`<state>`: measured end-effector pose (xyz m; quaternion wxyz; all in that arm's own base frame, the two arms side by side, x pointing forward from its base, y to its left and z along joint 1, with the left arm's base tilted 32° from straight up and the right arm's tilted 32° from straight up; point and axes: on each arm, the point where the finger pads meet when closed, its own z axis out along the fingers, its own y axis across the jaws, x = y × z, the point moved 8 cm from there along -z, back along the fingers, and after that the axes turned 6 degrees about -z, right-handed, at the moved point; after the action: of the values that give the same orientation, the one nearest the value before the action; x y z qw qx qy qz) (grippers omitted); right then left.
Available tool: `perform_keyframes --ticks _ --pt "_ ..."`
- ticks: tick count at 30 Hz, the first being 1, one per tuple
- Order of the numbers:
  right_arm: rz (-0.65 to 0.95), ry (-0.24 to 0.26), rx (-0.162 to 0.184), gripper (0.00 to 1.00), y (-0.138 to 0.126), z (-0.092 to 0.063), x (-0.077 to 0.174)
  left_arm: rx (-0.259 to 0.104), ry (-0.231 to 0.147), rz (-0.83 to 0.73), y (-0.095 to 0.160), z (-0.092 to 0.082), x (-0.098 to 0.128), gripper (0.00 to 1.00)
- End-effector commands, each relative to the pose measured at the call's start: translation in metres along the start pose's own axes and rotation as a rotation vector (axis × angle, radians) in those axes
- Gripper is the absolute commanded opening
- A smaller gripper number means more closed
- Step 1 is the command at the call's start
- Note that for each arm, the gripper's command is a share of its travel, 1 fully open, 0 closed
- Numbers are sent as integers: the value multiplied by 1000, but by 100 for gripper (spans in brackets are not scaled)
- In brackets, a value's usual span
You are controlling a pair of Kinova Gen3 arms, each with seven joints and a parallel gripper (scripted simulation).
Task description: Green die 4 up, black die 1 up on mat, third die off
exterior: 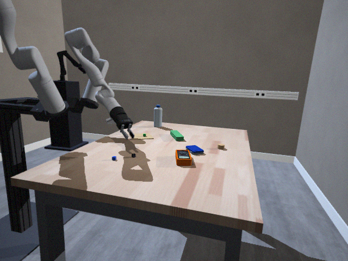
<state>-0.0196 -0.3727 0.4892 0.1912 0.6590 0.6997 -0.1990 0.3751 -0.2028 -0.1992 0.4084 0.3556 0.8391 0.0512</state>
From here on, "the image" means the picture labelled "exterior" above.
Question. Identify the tan square mat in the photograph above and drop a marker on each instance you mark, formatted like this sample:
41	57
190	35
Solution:
140	136

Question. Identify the green rectangular box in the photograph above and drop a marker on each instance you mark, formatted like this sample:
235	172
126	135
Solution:
177	135

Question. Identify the orange digital multimeter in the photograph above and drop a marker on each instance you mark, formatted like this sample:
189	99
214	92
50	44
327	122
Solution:
183	158

